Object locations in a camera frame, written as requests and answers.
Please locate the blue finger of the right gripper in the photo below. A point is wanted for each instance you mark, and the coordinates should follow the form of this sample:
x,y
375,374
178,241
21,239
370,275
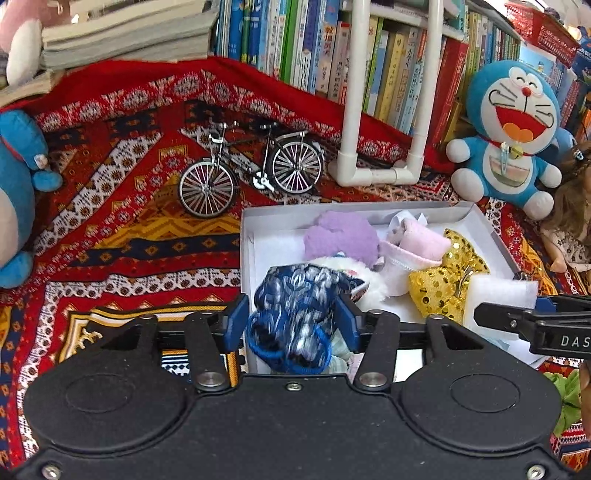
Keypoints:
x,y
545,303

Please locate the pink sock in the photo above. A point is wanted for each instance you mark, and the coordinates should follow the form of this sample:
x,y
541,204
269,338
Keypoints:
x,y
411,249

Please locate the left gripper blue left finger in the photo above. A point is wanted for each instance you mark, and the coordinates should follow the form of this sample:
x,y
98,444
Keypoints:
x,y
234,319

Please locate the purple plush toy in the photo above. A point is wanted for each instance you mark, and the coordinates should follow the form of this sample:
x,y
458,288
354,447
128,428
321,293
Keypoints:
x,y
347,233

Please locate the blue round plush toy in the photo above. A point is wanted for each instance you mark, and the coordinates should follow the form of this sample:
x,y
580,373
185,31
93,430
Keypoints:
x,y
25,171

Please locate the red plastic basket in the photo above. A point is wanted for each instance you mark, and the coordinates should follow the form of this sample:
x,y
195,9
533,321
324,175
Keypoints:
x,y
542,30

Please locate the miniature metal bicycle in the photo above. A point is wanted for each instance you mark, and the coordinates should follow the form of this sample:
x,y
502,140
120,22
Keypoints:
x,y
272,159

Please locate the stack of books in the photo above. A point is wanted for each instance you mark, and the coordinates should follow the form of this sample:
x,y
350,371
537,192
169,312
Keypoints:
x,y
151,31

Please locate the gold sequin heart cushion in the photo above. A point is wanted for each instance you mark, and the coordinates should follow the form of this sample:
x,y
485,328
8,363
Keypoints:
x,y
443,290

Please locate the green checkered cloth pouch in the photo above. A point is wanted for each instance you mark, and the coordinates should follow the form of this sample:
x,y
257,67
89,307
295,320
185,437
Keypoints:
x,y
341,357

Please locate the white cardboard tray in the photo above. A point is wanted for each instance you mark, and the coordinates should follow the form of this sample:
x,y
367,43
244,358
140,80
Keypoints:
x,y
274,236

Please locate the white fluffy plush toy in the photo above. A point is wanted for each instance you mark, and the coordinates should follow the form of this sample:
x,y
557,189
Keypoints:
x,y
365,281

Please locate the red patterned blanket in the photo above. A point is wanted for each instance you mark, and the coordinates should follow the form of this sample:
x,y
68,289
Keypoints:
x,y
115,234

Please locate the brown haired doll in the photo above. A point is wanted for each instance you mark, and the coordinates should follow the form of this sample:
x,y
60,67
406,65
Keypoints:
x,y
566,232

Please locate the white paper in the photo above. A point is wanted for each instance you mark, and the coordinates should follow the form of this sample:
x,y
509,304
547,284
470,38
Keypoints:
x,y
399,218

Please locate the white foam block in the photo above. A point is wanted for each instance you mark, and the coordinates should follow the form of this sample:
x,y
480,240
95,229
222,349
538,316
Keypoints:
x,y
486,288

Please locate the row of books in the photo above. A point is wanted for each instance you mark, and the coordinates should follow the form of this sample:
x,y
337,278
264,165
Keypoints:
x,y
307,44

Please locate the white pvc pipe frame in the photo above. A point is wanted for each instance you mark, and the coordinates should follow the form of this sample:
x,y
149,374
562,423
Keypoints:
x,y
393,53

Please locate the green scrunchie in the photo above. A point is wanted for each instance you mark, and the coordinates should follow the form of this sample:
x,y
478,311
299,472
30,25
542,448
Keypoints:
x,y
568,388

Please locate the Doraemon plush toy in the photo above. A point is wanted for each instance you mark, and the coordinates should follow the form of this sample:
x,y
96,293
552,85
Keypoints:
x,y
516,115

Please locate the pink plush toy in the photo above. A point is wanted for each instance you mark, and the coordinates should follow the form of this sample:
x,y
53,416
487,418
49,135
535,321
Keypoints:
x,y
22,22

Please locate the dark blue patterned scrunchie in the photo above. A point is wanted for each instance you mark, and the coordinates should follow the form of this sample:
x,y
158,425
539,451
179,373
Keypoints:
x,y
292,326

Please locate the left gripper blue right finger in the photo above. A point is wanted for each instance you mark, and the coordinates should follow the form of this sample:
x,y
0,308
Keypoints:
x,y
352,323

